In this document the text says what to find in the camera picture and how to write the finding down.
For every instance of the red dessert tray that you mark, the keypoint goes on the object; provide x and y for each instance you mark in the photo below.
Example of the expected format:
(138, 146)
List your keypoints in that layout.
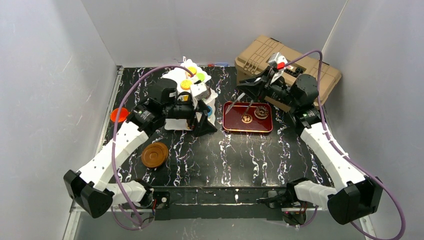
(233, 122)

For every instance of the metal serving tongs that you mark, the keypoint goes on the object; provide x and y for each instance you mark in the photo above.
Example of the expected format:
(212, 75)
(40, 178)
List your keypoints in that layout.
(238, 104)

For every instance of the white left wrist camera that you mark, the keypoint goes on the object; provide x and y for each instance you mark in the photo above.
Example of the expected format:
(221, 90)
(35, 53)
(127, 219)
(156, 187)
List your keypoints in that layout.
(200, 91)

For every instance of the brown round wooden lid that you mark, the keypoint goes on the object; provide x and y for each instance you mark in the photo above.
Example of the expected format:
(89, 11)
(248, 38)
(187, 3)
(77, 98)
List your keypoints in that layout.
(154, 155)

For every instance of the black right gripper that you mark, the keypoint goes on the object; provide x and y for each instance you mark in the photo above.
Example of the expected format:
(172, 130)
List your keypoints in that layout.
(259, 85)

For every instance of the green round macaron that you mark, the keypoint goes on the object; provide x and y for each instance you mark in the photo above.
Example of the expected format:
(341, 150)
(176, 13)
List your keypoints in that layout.
(200, 76)

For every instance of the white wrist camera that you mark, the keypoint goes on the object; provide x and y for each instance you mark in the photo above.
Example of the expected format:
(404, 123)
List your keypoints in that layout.
(278, 64)
(200, 91)

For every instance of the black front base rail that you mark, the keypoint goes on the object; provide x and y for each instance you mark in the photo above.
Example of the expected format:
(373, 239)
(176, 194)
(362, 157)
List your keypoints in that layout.
(189, 202)

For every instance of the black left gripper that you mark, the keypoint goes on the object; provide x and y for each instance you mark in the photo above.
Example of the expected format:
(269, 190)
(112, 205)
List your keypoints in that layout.
(196, 114)

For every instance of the tan plastic toolbox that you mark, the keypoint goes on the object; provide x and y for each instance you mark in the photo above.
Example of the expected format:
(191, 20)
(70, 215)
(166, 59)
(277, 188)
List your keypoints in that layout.
(254, 60)

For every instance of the chocolate sprinkled donut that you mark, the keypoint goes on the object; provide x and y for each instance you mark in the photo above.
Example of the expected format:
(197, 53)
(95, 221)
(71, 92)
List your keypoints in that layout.
(261, 112)

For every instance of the red blue screwdriver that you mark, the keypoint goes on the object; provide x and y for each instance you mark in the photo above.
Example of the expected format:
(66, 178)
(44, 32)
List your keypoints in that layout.
(218, 64)

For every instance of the white three-tier cake stand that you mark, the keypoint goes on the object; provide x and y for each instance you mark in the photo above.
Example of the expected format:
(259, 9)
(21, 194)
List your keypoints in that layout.
(178, 75)

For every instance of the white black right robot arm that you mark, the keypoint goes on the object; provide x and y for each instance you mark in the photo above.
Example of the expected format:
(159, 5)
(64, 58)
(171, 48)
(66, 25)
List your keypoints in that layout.
(354, 194)

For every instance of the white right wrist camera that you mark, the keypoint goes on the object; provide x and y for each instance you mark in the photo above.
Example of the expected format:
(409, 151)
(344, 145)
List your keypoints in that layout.
(278, 64)

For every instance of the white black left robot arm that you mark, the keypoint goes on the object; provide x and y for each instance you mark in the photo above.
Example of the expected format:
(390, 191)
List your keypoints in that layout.
(90, 186)

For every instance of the blue sprinkled donut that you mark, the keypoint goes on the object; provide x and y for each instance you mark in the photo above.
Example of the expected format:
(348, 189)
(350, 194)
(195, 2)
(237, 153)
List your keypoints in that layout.
(209, 111)

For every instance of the orange plastic cup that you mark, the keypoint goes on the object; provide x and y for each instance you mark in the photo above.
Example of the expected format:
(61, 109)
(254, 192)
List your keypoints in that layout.
(117, 116)

